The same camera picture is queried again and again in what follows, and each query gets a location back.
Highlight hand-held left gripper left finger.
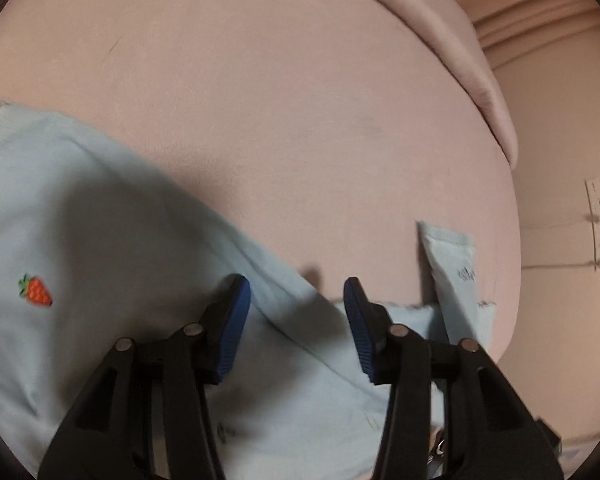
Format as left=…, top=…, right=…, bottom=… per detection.
left=37, top=274, right=252, bottom=480

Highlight light blue denim pants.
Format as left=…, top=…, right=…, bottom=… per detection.
left=0, top=100, right=499, bottom=480

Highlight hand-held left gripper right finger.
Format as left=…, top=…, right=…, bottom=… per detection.
left=343, top=276, right=566, bottom=480

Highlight white power strip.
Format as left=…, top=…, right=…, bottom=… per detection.
left=585, top=178, right=600, bottom=272

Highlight pink duvet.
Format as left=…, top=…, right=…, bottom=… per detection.
left=325, top=0, right=520, bottom=168

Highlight pink bed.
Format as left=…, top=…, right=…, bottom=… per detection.
left=0, top=0, right=524, bottom=361

